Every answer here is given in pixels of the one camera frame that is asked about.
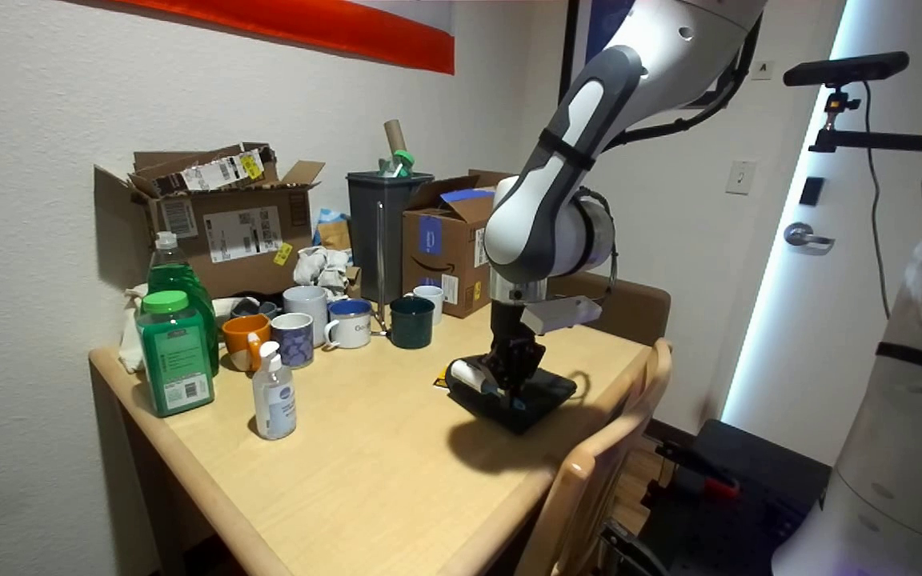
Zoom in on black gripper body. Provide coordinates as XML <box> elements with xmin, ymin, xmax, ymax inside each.
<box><xmin>485</xmin><ymin>301</ymin><xmax>546</xmax><ymax>375</ymax></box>

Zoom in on black beanie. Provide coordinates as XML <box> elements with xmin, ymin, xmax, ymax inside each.
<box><xmin>446</xmin><ymin>364</ymin><xmax>579</xmax><ymax>436</ymax></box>

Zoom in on small white cup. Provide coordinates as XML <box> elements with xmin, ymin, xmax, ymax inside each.
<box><xmin>407</xmin><ymin>281</ymin><xmax>448</xmax><ymax>318</ymax></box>

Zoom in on dark green mug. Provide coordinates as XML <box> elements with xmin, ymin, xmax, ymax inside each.
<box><xmin>386</xmin><ymin>296</ymin><xmax>437</xmax><ymax>352</ymax></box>

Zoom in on wooden chair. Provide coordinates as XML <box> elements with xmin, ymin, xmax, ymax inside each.
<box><xmin>512</xmin><ymin>337</ymin><xmax>677</xmax><ymax>576</ymax></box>

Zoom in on cardboard box with blue tape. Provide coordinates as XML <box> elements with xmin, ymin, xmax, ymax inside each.
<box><xmin>399</xmin><ymin>165</ymin><xmax>510</xmax><ymax>319</ymax></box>

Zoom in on dark brown board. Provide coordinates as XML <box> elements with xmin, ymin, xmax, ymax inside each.
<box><xmin>544</xmin><ymin>270</ymin><xmax>675</xmax><ymax>346</ymax></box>

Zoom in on white mug with blue inside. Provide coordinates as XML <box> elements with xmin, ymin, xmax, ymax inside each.
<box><xmin>322</xmin><ymin>296</ymin><xmax>378</xmax><ymax>352</ymax></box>

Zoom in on plain white mug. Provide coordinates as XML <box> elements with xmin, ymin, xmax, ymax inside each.
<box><xmin>280</xmin><ymin>281</ymin><xmax>333</xmax><ymax>346</ymax></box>

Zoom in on crumpled white paper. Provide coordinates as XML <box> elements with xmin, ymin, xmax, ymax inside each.
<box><xmin>292</xmin><ymin>243</ymin><xmax>359</xmax><ymax>299</ymax></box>

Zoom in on blue patterned mug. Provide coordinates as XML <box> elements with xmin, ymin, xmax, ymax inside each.
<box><xmin>266</xmin><ymin>306</ymin><xmax>319</xmax><ymax>372</ymax></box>

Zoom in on small tan carton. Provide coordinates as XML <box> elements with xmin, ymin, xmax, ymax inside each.
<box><xmin>312</xmin><ymin>204</ymin><xmax>354</xmax><ymax>252</ymax></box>

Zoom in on clear hand sanitizer pump bottle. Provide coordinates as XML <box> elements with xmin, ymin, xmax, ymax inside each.
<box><xmin>250</xmin><ymin>337</ymin><xmax>302</xmax><ymax>443</ymax></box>

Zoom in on cardboard tube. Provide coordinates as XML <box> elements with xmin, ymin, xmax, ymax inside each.
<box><xmin>382</xmin><ymin>116</ymin><xmax>414</xmax><ymax>163</ymax></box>

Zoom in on orange mug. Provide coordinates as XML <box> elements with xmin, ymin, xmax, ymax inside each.
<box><xmin>217</xmin><ymin>311</ymin><xmax>276</xmax><ymax>375</ymax></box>

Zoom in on white door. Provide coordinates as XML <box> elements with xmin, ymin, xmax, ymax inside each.
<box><xmin>720</xmin><ymin>0</ymin><xmax>922</xmax><ymax>468</ymax></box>

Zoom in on open cardboard box with labels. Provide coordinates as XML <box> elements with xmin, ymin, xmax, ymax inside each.
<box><xmin>94</xmin><ymin>137</ymin><xmax>331</xmax><ymax>301</ymax></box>

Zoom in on green canister with green lid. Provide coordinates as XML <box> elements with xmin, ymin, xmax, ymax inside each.
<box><xmin>134</xmin><ymin>286</ymin><xmax>217</xmax><ymax>419</ymax></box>

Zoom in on black door keypad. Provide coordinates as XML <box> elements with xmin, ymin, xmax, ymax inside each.
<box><xmin>796</xmin><ymin>172</ymin><xmax>830</xmax><ymax>207</ymax></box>

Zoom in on green dish soap bottle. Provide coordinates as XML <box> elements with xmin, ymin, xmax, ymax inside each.
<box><xmin>145</xmin><ymin>227</ymin><xmax>220</xmax><ymax>379</ymax></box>

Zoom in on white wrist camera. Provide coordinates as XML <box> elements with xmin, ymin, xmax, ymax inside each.
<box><xmin>523</xmin><ymin>296</ymin><xmax>605</xmax><ymax>337</ymax></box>

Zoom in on orange handled clamp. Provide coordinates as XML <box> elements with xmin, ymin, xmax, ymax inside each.
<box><xmin>657</xmin><ymin>443</ymin><xmax>747</xmax><ymax>506</ymax></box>

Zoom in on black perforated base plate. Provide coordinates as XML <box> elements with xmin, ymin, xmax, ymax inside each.
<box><xmin>597</xmin><ymin>417</ymin><xmax>837</xmax><ymax>576</ymax></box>

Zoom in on white light switch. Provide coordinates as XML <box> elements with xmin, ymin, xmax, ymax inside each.
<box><xmin>722</xmin><ymin>156</ymin><xmax>757</xmax><ymax>199</ymax></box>

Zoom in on silver door handle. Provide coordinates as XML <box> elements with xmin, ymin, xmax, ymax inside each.
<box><xmin>782</xmin><ymin>221</ymin><xmax>837</xmax><ymax>257</ymax></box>

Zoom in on red wall banner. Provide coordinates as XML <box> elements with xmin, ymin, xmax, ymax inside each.
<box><xmin>72</xmin><ymin>0</ymin><xmax>457</xmax><ymax>76</ymax></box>

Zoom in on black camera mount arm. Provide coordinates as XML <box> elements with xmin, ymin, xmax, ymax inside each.
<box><xmin>807</xmin><ymin>87</ymin><xmax>922</xmax><ymax>154</ymax></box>

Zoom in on black camera on mount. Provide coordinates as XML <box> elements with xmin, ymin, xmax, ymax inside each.
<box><xmin>782</xmin><ymin>47</ymin><xmax>912</xmax><ymax>89</ymax></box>

